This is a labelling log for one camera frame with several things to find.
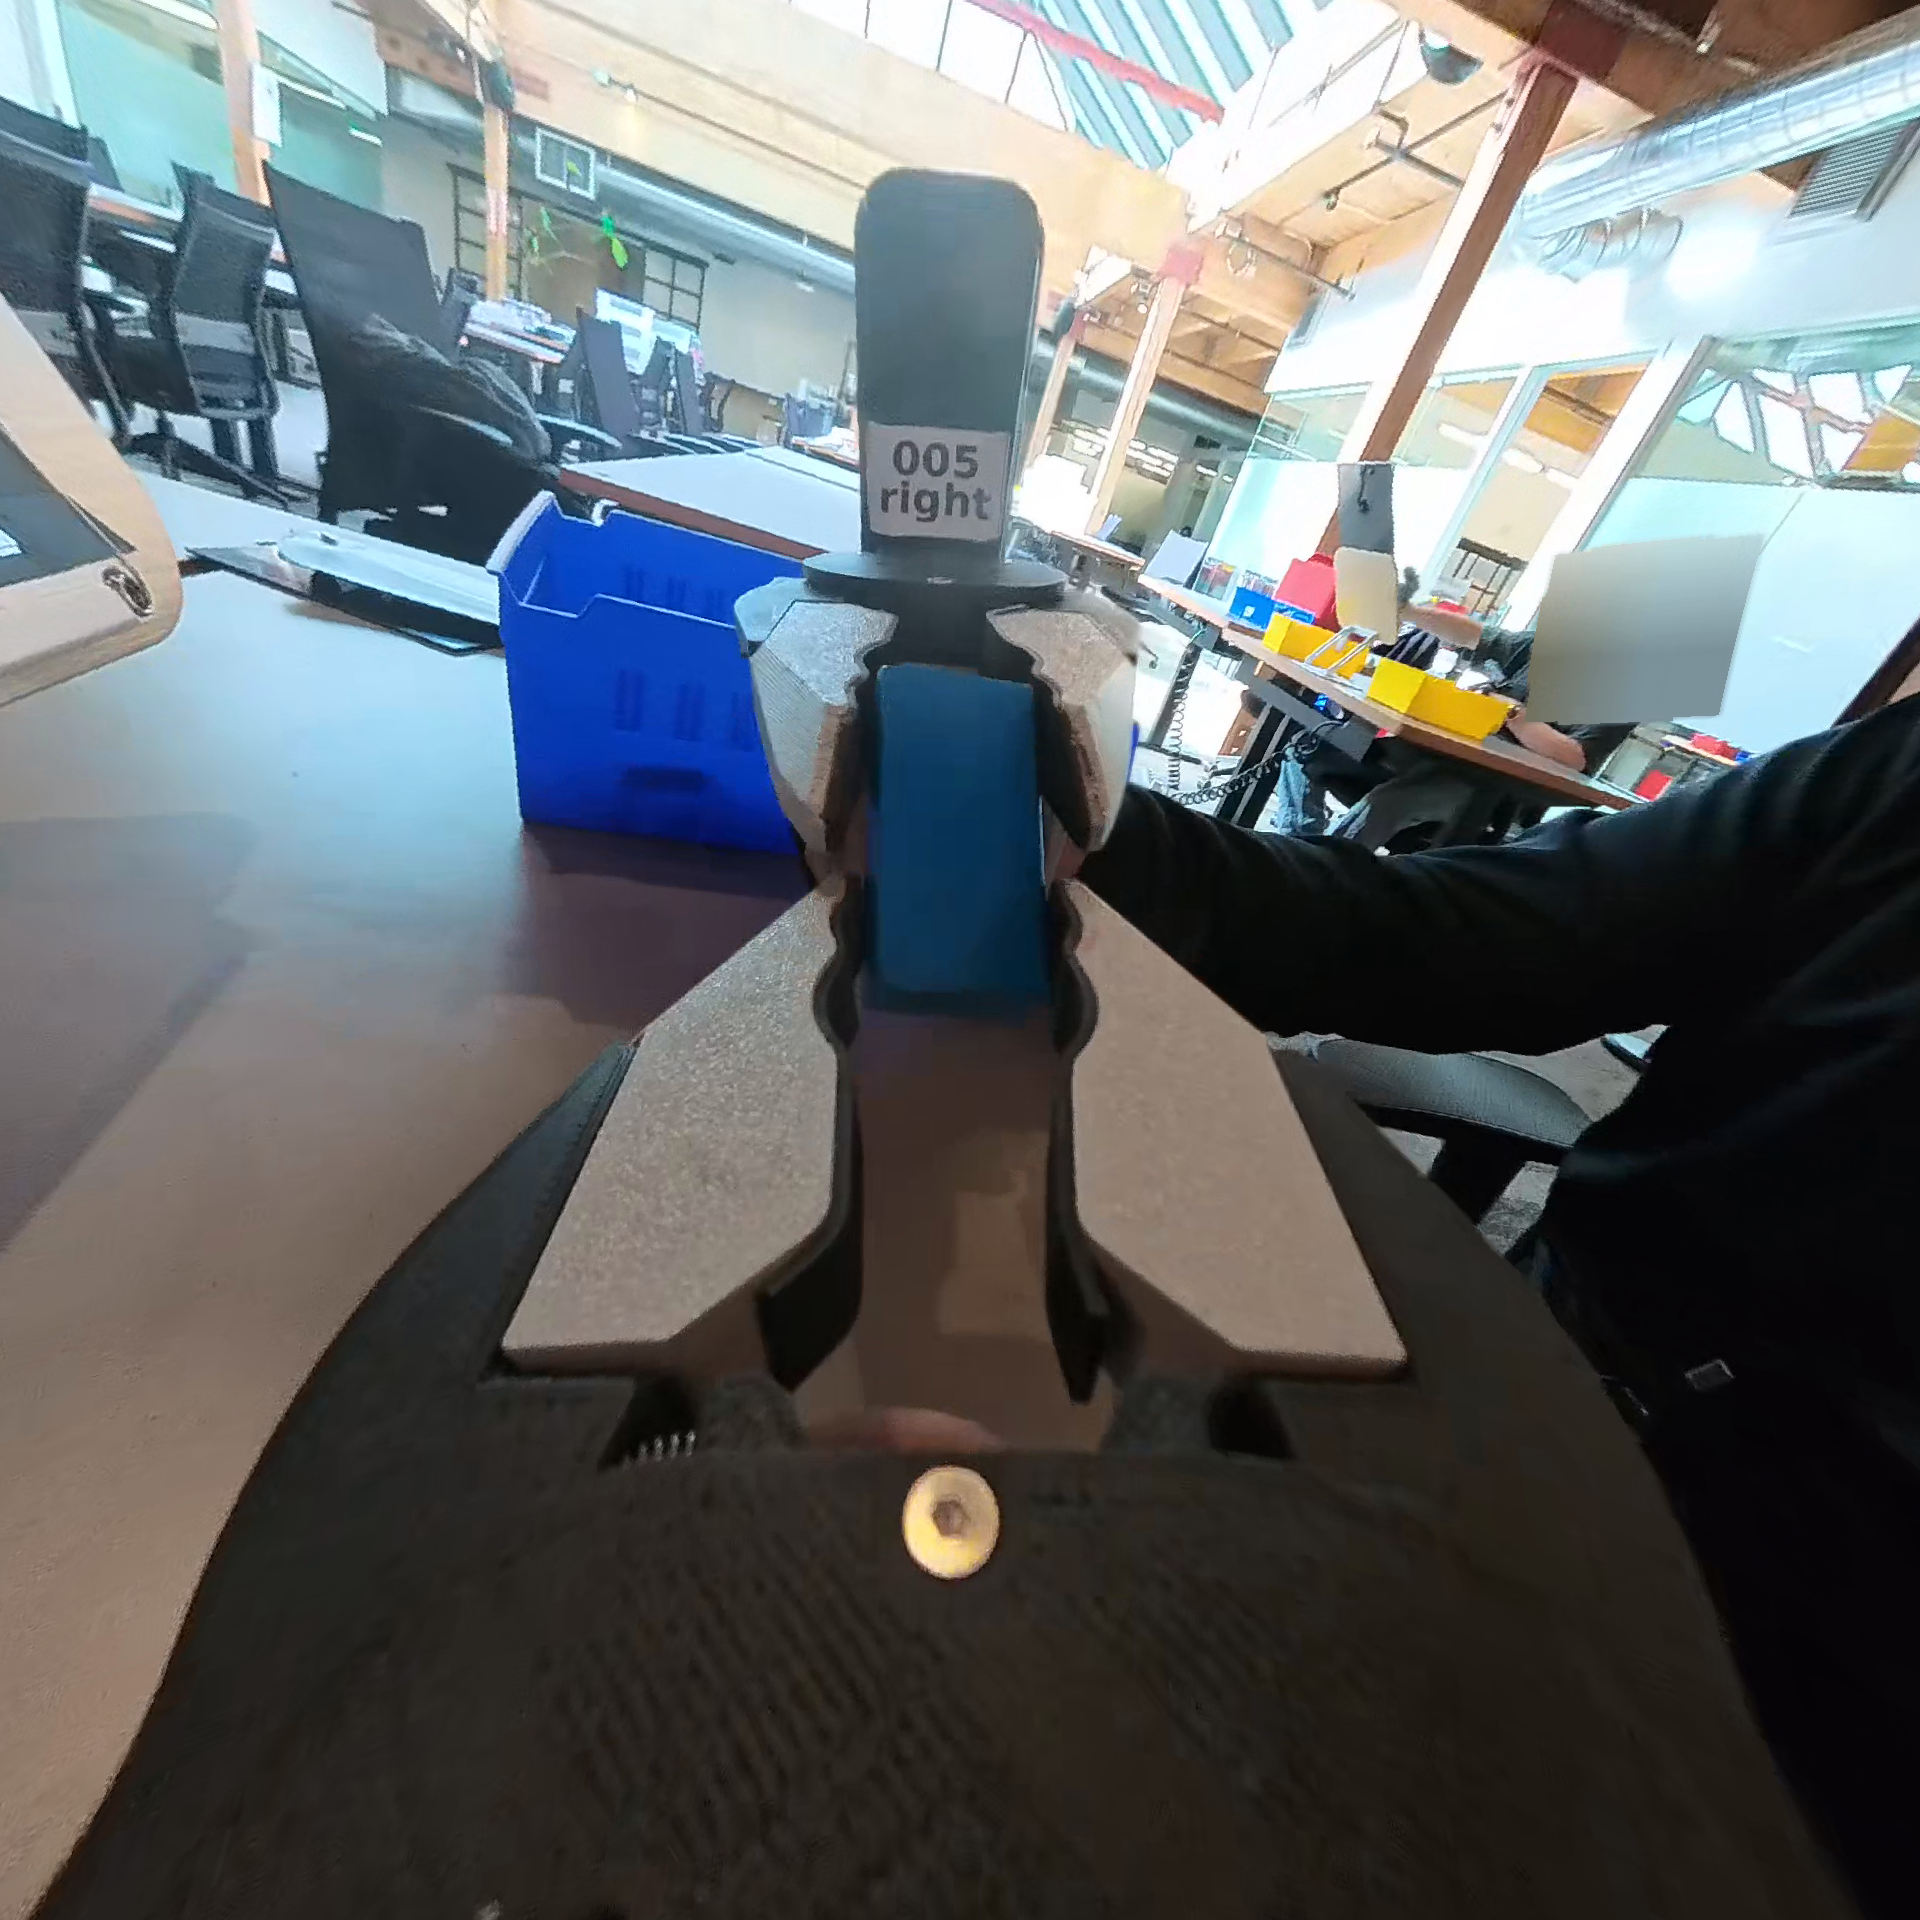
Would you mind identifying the wooden work table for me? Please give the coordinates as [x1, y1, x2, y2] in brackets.
[1140, 577, 1640, 815]

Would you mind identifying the wooden post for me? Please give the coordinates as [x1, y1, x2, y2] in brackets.
[1078, 246, 1205, 529]
[1318, 59, 1580, 557]

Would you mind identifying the person's right forearm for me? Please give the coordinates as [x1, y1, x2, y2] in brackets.
[1078, 703, 1920, 1058]

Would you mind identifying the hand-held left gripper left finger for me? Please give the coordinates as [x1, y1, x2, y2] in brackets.
[503, 885, 865, 1389]

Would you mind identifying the black coiled cable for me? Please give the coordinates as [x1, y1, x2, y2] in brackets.
[1160, 675, 1309, 815]

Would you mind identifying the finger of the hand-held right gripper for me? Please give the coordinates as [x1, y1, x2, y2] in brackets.
[748, 597, 887, 889]
[983, 599, 1137, 879]

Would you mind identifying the long wooden table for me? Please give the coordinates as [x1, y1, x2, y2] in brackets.
[556, 441, 865, 557]

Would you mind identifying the silver air duct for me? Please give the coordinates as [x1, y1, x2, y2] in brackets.
[1516, 45, 1920, 287]

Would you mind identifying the black office chair with coat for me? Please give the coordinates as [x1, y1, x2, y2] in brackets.
[262, 164, 559, 565]

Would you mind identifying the black flat pad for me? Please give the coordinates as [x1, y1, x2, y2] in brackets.
[187, 526, 504, 653]

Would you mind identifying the blue foam block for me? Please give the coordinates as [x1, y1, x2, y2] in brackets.
[862, 663, 1055, 1011]

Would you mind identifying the blue plastic bin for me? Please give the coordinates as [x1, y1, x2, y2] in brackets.
[487, 492, 812, 860]

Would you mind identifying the black wood-framed board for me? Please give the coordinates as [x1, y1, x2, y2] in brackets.
[0, 299, 185, 706]

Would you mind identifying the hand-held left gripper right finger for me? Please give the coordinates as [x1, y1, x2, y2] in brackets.
[1049, 882, 1412, 1404]

